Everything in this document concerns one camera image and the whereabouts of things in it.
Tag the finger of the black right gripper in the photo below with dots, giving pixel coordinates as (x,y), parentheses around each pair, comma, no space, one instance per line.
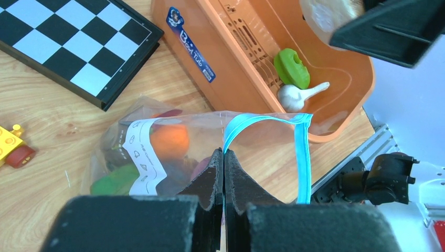
(398,32)

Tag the white toy garlic bulb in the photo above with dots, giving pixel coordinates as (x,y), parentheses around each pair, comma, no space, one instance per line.
(292,98)

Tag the green toy avocado half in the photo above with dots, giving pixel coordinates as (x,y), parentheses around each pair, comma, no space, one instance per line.
(291,69)

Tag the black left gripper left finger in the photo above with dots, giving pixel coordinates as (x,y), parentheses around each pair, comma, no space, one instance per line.
(188,221)

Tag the brown toy potato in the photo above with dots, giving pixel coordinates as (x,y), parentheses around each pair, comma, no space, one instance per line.
(324,17)

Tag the orange plastic basket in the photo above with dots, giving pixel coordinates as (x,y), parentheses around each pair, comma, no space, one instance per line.
(228,48)

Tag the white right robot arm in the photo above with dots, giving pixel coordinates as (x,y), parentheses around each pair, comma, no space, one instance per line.
(393,178)

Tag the clear zip top bag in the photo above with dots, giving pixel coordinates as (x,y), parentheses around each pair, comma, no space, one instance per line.
(263,144)

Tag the green toy pepper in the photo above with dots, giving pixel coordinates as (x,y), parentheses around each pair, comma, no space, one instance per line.
(117,182)

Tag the yellow toy brick car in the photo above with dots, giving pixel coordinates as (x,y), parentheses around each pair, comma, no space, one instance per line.
(14,150)

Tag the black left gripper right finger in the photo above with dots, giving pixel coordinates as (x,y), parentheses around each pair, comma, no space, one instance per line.
(257,221)

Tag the purple toy onion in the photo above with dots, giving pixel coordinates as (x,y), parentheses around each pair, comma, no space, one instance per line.
(200,167)

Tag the black white chessboard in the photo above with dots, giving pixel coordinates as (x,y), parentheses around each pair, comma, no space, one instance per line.
(92,48)

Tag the orange toy fruit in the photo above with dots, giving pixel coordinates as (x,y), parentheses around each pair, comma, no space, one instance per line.
(169,142)

